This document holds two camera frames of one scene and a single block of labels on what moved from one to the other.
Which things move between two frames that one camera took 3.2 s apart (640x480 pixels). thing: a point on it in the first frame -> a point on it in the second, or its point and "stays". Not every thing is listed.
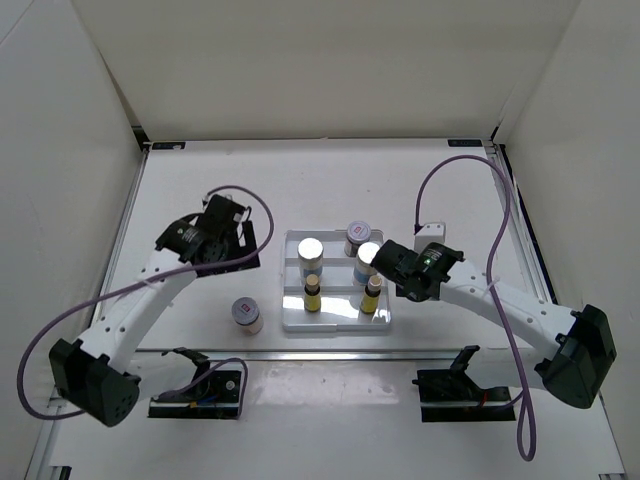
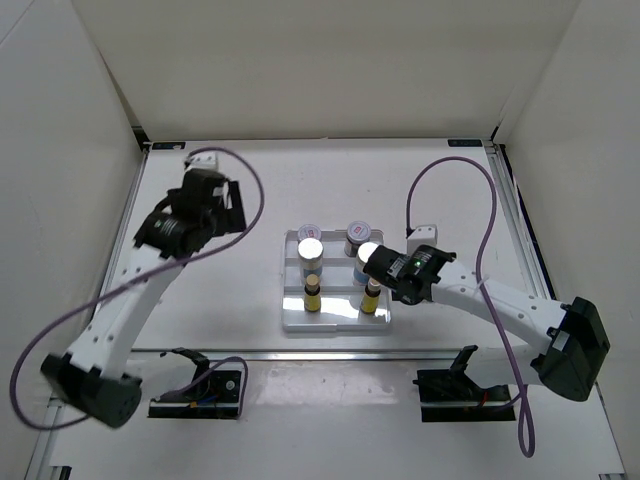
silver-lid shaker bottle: x=310 y=257 stays
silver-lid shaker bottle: x=363 y=268 stays
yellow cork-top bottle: x=371 y=295 stays
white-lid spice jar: x=246 y=313 -> x=309 y=231
